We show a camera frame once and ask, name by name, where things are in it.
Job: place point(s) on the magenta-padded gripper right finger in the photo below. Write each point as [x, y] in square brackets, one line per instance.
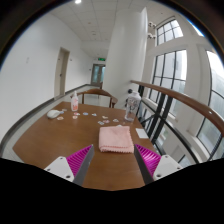
[165, 166]

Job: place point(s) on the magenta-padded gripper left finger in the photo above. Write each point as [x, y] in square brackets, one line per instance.
[60, 168]

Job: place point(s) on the pink towel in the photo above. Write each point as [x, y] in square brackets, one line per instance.
[116, 138]

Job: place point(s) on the white paper card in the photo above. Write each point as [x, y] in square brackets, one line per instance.
[141, 133]

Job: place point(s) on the small orange sticker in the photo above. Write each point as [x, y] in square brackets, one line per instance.
[60, 118]
[74, 117]

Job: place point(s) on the white computer mouse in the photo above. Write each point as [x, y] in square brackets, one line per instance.
[53, 114]

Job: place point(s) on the small pink sticker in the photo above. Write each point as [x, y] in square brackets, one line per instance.
[76, 114]
[106, 121]

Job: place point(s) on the small white round sticker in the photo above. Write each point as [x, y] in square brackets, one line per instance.
[64, 109]

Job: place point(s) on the small pale blue sticker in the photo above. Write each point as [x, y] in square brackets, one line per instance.
[94, 114]

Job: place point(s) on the white bottle with orange label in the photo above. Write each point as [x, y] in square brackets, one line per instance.
[74, 103]

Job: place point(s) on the clear plastic drink bottle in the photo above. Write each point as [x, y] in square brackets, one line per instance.
[132, 106]

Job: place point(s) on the wooden handrail with black railing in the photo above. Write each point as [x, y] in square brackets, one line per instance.
[186, 100]

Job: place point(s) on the wide black-framed window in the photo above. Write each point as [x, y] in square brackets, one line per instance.
[213, 110]

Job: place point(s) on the wooden chair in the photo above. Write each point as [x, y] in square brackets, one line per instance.
[98, 91]

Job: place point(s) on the tall black-framed window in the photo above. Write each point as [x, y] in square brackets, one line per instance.
[168, 78]

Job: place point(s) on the beige single door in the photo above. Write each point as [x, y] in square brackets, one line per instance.
[61, 71]

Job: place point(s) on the glazed double door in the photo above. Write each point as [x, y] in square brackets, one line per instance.
[98, 74]

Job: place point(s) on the green exit sign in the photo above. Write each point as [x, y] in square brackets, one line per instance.
[101, 59]

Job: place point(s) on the small upper black-framed window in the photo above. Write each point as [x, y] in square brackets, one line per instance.
[169, 31]

